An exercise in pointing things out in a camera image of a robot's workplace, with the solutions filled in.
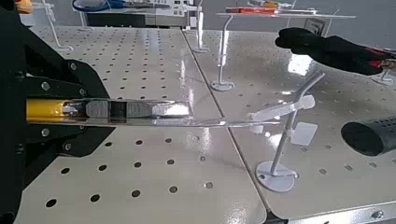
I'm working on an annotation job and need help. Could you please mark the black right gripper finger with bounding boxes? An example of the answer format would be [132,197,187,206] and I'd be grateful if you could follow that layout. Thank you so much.
[21,26,110,101]
[22,125,117,189]

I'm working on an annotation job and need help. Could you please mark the yellow pliers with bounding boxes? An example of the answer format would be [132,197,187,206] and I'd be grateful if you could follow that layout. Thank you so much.
[26,93,316,129]

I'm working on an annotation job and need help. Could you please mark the beige pegboard panel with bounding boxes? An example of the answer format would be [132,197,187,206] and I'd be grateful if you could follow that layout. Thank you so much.
[182,28,396,221]
[13,26,269,224]

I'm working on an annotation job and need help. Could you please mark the red white glue tube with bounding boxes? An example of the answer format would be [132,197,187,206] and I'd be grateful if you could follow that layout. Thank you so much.
[224,7,319,16]

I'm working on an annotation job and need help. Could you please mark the black perforated cylinder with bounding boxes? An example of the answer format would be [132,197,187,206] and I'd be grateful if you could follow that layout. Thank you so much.
[340,115,396,158]

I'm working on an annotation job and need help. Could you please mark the grey metal frame rail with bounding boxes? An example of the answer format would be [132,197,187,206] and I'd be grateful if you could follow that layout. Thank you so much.
[288,201,396,224]

